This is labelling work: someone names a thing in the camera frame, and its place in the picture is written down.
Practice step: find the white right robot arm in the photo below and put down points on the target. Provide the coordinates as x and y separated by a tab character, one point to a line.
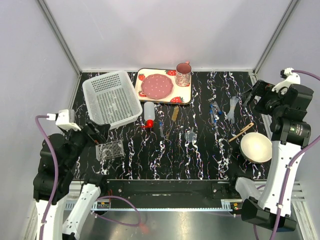
287	106

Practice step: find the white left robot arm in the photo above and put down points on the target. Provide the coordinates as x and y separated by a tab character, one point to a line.
51	185

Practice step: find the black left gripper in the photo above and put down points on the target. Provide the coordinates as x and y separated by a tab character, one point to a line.
93	137

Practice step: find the wooden test tube clamp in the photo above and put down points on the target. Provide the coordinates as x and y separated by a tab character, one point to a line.
247	127

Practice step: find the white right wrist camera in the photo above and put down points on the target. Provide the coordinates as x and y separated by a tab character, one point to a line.
289	78

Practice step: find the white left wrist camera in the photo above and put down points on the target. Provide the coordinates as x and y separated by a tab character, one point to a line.
64	119

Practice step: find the strawberry pattern tray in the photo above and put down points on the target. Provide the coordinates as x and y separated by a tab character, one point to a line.
179	95

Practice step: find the pink floral mug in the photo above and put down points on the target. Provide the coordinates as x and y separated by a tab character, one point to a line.
183	74

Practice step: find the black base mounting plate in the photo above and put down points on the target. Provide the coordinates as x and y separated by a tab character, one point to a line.
214	189

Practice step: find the bundle of plastic pipettes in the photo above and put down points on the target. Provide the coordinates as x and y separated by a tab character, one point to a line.
232	105

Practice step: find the brown test tube brush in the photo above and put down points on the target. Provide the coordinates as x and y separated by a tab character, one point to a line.
173	119

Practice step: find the white red-capped wash bottle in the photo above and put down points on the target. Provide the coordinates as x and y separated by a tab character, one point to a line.
148	114

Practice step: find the white ceramic bowl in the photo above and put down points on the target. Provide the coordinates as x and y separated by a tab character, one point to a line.
256	148

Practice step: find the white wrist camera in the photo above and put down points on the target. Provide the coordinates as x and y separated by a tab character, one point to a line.
289	78
64	119

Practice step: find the white plastic mesh basket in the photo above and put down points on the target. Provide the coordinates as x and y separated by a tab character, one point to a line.
111	99

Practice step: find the clear plastic funnel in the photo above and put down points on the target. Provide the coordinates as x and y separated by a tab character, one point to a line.
190	135

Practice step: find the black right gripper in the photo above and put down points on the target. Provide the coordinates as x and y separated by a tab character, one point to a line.
262	89

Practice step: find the pink polka dot plate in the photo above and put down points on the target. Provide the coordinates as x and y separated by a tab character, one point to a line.
157	86

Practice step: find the clear test tube rack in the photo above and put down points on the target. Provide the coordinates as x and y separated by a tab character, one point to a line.
110	150

